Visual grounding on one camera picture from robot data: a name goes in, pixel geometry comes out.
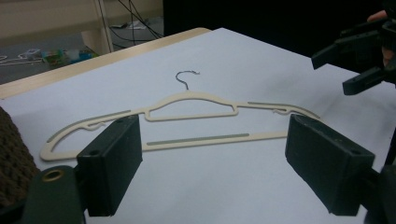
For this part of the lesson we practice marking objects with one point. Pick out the brown wicker basket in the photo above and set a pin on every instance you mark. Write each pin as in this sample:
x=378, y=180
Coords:
x=15, y=161

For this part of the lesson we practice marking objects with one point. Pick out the white table cover sheet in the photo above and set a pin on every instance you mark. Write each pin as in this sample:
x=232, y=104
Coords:
x=236, y=56

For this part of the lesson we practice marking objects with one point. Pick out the cream shelf unit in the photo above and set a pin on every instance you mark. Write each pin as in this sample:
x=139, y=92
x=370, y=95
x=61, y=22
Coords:
x=56, y=18

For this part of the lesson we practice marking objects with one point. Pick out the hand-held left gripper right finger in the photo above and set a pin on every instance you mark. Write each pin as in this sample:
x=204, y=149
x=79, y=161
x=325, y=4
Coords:
x=327, y=161

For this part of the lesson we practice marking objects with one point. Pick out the colourful plastic toys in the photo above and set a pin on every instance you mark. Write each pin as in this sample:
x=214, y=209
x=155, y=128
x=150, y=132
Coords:
x=68, y=56

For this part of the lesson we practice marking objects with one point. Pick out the white hangers on floor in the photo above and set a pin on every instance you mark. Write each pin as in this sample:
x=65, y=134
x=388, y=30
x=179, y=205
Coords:
x=18, y=59

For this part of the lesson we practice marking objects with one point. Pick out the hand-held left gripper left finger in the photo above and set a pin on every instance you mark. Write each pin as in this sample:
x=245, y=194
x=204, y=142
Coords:
x=109, y=161

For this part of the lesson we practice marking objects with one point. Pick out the cream plastic clothes hanger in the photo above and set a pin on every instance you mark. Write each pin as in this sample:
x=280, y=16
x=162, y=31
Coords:
x=186, y=95

